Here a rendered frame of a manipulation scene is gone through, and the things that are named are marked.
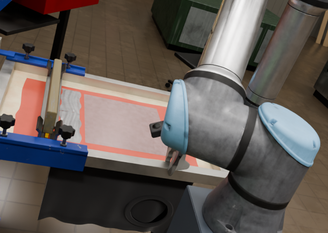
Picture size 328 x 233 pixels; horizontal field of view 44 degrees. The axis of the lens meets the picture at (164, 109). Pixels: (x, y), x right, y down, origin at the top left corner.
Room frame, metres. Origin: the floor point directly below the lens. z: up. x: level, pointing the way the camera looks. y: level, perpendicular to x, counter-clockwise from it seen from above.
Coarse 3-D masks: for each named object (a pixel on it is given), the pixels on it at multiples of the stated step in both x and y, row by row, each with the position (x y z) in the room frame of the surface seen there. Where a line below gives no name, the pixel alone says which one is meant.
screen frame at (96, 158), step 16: (16, 64) 1.40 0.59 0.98; (0, 80) 1.22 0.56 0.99; (64, 80) 1.46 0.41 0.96; (80, 80) 1.48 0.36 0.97; (96, 80) 1.50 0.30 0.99; (112, 80) 1.55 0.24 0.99; (0, 96) 1.12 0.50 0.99; (144, 96) 1.58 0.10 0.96; (160, 96) 1.60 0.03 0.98; (96, 160) 0.98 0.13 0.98; (112, 160) 1.00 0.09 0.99; (128, 160) 1.02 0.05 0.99; (144, 160) 1.05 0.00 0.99; (160, 176) 1.05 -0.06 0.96; (176, 176) 1.07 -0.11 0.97; (192, 176) 1.09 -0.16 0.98; (208, 176) 1.10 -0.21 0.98; (224, 176) 1.13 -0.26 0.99
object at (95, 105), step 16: (32, 80) 1.37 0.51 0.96; (32, 96) 1.25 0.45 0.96; (96, 96) 1.43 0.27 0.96; (112, 96) 1.48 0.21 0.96; (80, 112) 1.26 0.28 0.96; (96, 112) 1.30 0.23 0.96; (112, 112) 1.34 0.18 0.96; (128, 112) 1.39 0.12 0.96; (144, 112) 1.44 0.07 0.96; (160, 112) 1.49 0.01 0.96
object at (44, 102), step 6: (48, 78) 1.35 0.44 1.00; (48, 84) 1.30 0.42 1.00; (60, 84) 1.34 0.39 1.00; (48, 90) 1.26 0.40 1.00; (60, 90) 1.29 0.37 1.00; (60, 96) 1.25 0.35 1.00; (42, 102) 1.17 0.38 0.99; (42, 108) 1.13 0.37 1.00; (42, 114) 1.09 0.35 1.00; (42, 126) 1.04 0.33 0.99; (54, 126) 1.05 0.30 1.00
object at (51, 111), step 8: (56, 64) 1.34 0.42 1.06; (56, 72) 1.28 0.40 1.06; (56, 80) 1.22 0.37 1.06; (56, 88) 1.17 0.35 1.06; (48, 96) 1.14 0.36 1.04; (56, 96) 1.12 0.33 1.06; (48, 104) 1.06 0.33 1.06; (56, 104) 1.07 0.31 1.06; (48, 112) 1.01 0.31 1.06; (56, 112) 1.03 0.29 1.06; (48, 120) 1.02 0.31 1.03; (48, 128) 1.02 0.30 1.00
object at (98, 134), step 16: (16, 112) 1.12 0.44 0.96; (32, 112) 1.15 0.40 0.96; (16, 128) 1.03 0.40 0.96; (32, 128) 1.06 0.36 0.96; (80, 128) 1.16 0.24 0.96; (96, 128) 1.19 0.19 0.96; (112, 128) 1.23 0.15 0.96; (128, 128) 1.27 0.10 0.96; (144, 128) 1.31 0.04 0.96; (96, 144) 1.10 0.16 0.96; (112, 144) 1.13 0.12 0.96; (128, 144) 1.17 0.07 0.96; (144, 144) 1.21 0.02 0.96; (160, 144) 1.24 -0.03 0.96; (192, 160) 1.21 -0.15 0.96
